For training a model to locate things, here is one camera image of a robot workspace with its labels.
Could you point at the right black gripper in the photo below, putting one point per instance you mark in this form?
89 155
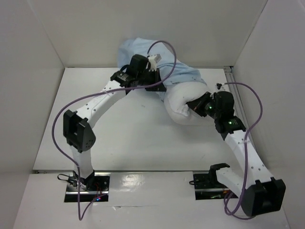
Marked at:
195 105

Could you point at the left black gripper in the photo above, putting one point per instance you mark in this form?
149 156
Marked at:
156 75

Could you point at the white pillow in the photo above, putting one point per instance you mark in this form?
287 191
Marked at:
175 101

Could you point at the light blue pillowcase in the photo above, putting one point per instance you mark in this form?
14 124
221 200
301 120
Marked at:
176 75

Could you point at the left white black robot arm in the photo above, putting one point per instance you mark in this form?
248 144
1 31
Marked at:
78 125

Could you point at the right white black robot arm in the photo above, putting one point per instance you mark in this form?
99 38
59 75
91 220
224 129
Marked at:
259 192

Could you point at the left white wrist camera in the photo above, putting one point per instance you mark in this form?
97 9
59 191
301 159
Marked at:
152 61

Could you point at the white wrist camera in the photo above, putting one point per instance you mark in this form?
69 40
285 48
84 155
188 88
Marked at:
152 61
219 86

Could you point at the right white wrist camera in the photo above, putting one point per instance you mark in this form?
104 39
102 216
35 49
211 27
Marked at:
219 86

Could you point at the aluminium extrusion rail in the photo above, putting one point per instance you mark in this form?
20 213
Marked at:
238 107

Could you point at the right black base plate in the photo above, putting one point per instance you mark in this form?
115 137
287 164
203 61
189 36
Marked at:
205 189

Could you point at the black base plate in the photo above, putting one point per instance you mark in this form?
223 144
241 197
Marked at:
98 190
205 189

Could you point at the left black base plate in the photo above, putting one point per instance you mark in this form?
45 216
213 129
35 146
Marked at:
98 190

